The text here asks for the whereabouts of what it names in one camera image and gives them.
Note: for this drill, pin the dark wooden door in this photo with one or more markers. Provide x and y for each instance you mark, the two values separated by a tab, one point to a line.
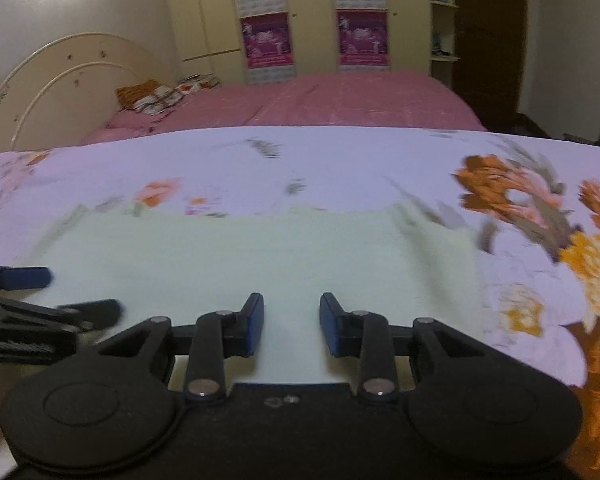
490	35

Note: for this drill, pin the cream corner shelf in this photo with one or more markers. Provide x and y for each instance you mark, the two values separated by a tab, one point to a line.
442	30

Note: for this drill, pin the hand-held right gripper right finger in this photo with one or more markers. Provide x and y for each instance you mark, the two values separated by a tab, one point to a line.
328	325

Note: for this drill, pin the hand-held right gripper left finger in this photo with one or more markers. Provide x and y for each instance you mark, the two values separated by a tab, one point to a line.
254	325

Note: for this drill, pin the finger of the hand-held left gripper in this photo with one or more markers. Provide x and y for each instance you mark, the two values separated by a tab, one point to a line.
25	278
97	312

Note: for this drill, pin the small patterned pillow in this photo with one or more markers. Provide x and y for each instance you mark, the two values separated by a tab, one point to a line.
197	82

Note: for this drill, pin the cream round headboard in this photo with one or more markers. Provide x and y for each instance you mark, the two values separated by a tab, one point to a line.
45	85

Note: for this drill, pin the cream wardrobe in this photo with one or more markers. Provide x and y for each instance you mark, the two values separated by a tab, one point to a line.
310	20

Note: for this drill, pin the purple floral bed sheet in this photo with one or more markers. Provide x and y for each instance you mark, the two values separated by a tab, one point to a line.
330	175

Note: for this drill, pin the pink checked bed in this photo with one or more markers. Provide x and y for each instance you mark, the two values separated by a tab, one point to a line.
330	100

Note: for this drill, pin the light green knit sweater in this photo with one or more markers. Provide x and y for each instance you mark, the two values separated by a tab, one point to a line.
230	255

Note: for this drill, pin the orange patterned pillow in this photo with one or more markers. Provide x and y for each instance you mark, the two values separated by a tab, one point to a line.
145	97

